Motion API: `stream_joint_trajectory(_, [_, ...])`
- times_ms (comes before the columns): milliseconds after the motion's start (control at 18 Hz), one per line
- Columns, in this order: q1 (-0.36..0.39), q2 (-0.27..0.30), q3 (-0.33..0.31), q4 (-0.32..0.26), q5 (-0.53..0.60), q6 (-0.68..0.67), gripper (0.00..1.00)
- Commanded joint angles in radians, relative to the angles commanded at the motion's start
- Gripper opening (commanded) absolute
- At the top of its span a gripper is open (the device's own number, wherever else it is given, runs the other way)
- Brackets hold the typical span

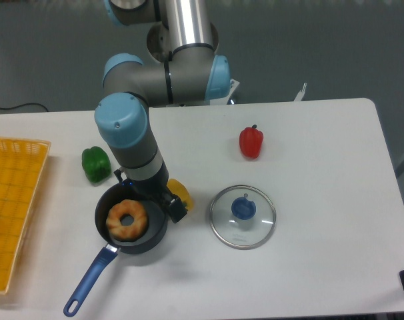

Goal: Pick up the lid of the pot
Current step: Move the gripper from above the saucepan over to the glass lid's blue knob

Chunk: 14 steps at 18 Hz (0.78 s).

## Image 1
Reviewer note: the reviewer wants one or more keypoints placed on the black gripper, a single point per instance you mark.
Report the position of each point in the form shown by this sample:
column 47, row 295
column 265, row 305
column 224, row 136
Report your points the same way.
column 151, row 182

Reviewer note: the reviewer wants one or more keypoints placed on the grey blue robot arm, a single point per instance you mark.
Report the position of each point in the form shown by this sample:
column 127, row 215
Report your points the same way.
column 192, row 72

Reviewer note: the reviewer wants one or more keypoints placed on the glass lid with blue knob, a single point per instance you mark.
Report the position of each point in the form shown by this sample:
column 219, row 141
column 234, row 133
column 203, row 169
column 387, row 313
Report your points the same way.
column 242, row 217

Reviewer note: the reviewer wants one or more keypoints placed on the yellow bell pepper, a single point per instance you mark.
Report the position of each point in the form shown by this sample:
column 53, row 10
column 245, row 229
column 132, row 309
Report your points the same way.
column 181, row 191

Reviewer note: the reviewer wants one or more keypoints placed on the green bell pepper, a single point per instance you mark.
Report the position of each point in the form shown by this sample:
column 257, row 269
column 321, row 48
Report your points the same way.
column 96, row 164

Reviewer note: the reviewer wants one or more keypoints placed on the red bell pepper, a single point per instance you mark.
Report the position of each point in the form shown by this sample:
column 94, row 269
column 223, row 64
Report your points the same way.
column 250, row 141

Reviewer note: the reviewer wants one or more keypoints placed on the white clamp at table edge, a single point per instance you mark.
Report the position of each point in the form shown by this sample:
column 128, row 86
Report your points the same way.
column 301, row 93

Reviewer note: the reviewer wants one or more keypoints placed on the yellow woven basket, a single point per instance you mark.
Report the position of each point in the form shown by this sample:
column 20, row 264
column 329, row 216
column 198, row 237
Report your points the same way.
column 21, row 165

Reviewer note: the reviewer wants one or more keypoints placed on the dark pot with blue handle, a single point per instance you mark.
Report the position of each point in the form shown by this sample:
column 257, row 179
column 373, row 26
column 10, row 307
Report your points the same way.
column 154, row 234

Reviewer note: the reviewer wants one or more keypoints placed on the glazed ring donut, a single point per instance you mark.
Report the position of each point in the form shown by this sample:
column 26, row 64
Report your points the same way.
column 127, row 220

